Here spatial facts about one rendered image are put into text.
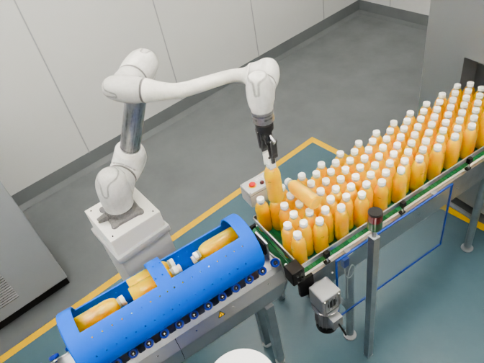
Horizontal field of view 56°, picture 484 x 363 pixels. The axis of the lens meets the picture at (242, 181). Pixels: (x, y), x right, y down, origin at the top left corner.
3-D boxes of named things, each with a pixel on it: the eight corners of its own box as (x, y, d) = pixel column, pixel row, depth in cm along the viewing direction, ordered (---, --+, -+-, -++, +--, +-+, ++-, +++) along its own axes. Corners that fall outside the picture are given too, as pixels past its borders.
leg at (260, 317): (261, 342, 293) (245, 286, 251) (268, 337, 295) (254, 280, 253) (266, 349, 289) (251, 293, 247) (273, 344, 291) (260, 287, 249)
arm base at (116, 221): (91, 213, 240) (88, 206, 236) (130, 194, 248) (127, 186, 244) (106, 234, 229) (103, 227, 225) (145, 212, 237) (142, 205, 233)
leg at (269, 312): (273, 359, 284) (260, 303, 242) (281, 353, 285) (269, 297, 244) (279, 366, 280) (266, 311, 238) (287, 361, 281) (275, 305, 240)
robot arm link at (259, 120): (258, 118, 175) (260, 131, 179) (278, 109, 178) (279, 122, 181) (245, 109, 181) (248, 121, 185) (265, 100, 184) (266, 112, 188)
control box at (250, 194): (242, 198, 249) (239, 184, 242) (272, 181, 255) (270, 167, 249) (252, 208, 242) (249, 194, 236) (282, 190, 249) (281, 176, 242)
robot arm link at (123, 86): (135, 83, 176) (147, 65, 186) (92, 81, 180) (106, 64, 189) (143, 111, 185) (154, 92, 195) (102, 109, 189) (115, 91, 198)
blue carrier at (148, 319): (75, 336, 207) (48, 302, 188) (237, 240, 234) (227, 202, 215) (96, 388, 188) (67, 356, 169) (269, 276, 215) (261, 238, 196)
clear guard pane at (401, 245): (338, 315, 248) (336, 261, 216) (439, 243, 272) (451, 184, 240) (338, 316, 248) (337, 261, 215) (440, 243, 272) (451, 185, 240)
